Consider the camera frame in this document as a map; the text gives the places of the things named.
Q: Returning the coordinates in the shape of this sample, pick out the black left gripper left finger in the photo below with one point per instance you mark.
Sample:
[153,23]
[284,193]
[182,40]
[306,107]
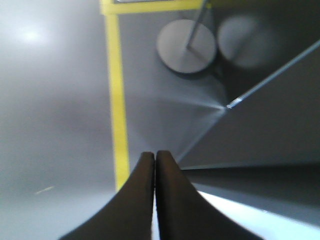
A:
[128,215]

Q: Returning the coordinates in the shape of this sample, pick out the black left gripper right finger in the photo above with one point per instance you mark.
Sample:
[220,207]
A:
[183,214]

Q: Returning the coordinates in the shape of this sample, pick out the silver sign stand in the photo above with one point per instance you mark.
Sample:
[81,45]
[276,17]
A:
[187,46]

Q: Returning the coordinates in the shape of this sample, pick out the yellow floor tape line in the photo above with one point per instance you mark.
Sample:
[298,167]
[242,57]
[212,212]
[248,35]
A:
[151,107]

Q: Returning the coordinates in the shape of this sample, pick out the dark grey fridge body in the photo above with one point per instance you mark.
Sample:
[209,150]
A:
[260,163]

